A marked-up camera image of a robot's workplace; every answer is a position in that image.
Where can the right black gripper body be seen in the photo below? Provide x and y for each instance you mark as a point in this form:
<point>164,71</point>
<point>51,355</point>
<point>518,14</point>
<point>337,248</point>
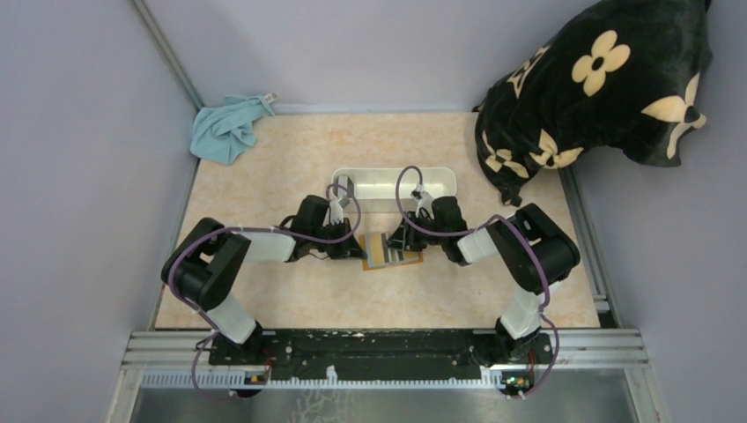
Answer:
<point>408,237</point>

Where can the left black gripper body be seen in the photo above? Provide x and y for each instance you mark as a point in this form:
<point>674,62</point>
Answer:
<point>345,243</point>

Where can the orange leather card holder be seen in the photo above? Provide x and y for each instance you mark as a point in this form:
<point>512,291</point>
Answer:
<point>396,258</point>

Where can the gold credit card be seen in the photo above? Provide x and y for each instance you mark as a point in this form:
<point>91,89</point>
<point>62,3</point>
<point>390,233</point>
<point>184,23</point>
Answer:
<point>376,250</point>

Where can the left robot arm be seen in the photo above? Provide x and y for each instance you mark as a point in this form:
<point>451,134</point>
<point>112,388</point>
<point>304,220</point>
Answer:
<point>201,272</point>

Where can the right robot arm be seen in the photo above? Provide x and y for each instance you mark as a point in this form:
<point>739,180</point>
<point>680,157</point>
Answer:
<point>536,252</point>

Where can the light blue cloth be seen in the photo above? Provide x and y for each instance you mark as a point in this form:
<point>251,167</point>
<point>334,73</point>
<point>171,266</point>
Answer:
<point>221,134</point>

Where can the black floral pillow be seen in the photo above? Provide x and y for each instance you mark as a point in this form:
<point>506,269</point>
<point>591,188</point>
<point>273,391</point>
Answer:
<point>622,74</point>

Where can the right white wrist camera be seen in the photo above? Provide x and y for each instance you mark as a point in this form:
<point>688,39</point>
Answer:
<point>423,199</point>

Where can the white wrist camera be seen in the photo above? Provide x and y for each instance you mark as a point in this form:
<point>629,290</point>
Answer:
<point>336,209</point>
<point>423,199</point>

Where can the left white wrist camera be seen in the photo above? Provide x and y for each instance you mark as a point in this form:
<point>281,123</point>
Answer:
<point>336,209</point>

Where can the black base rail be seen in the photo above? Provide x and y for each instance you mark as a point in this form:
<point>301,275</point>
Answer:
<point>380,355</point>

